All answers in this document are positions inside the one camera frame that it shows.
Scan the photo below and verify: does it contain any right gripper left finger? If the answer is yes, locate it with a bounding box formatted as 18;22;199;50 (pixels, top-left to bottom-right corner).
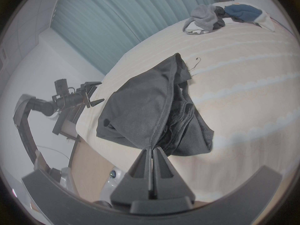
110;148;152;204

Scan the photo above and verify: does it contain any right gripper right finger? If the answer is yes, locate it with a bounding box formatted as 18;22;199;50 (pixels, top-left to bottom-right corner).
153;147;196;204

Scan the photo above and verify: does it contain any black T-shirt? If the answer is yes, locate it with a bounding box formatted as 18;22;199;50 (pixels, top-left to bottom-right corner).
96;52;215;157

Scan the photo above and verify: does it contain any bed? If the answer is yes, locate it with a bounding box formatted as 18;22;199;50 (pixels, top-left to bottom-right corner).
68;0;300;204

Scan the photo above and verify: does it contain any pile of clothes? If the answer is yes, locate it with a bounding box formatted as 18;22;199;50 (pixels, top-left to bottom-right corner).
183;3;275;35

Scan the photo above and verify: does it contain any black chest of drawers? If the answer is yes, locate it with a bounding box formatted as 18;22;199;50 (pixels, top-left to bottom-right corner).
52;107;85;140

